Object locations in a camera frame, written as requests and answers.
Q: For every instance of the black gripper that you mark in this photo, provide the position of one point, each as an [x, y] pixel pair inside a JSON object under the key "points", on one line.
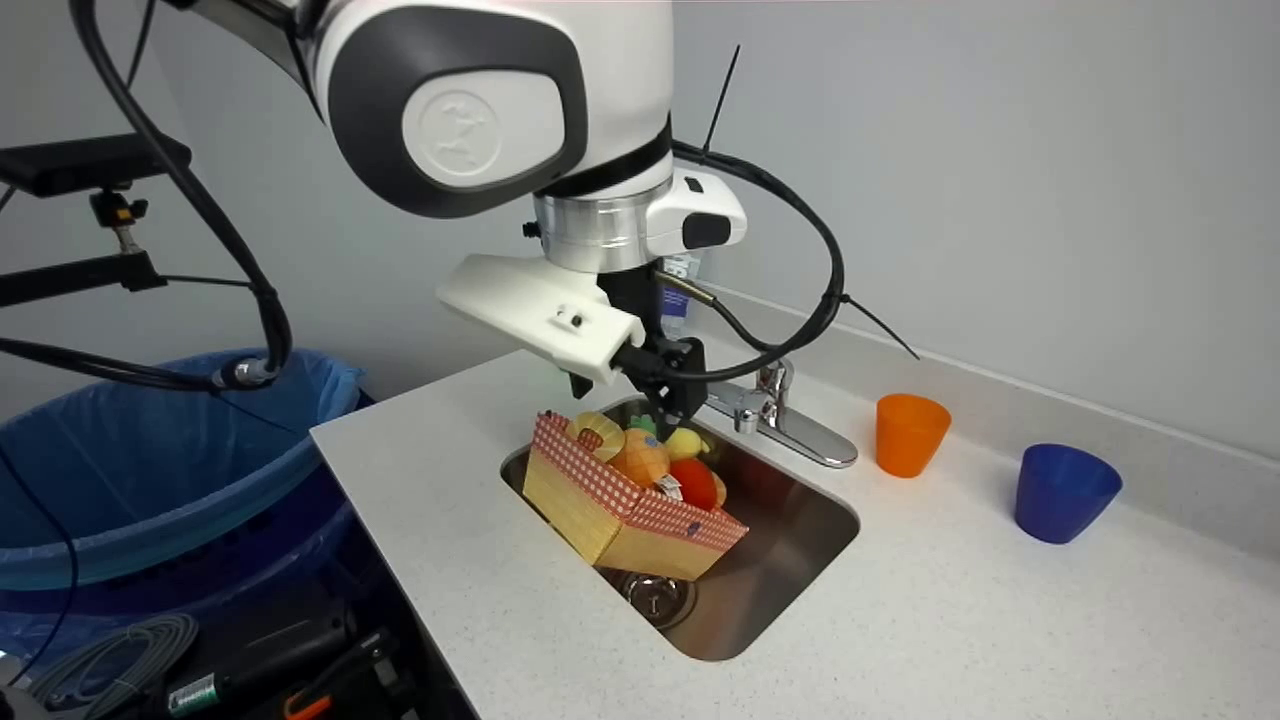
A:
{"points": [[640, 314]]}

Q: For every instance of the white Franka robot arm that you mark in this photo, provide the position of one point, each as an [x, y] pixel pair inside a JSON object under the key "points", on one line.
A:
{"points": [[443, 53]]}

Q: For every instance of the chrome sink faucet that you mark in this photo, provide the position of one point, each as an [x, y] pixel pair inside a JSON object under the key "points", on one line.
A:
{"points": [[800, 432]]}

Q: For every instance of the stainless steel sink basin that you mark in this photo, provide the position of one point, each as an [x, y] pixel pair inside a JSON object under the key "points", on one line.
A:
{"points": [[787, 533]]}

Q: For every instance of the green toy vegetable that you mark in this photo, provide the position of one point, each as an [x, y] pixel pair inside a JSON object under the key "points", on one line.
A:
{"points": [[646, 422]]}

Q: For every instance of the orange toy fruit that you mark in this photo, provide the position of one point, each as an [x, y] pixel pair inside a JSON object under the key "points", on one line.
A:
{"points": [[646, 461]]}

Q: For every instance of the pale yellow toy fruit slice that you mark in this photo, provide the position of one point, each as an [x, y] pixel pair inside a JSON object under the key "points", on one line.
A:
{"points": [[596, 432]]}

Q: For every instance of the orange plastic cup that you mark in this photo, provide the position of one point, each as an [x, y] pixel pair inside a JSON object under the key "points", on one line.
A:
{"points": [[908, 432]]}

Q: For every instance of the blue plastic cup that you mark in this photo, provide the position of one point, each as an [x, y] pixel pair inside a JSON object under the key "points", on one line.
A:
{"points": [[1063, 493]]}

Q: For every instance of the black tool with green label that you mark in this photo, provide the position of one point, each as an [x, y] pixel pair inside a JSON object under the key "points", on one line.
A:
{"points": [[254, 663]]}

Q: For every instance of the blue trash bin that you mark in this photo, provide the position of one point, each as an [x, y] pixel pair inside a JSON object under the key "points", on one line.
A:
{"points": [[135, 481]]}

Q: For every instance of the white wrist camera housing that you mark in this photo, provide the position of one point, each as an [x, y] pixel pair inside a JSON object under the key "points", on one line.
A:
{"points": [[533, 314]]}

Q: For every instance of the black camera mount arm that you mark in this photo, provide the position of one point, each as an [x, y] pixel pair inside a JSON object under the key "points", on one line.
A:
{"points": [[83, 274]]}

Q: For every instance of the black stereo camera bar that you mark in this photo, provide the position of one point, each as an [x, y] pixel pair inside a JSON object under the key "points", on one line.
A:
{"points": [[95, 161]]}

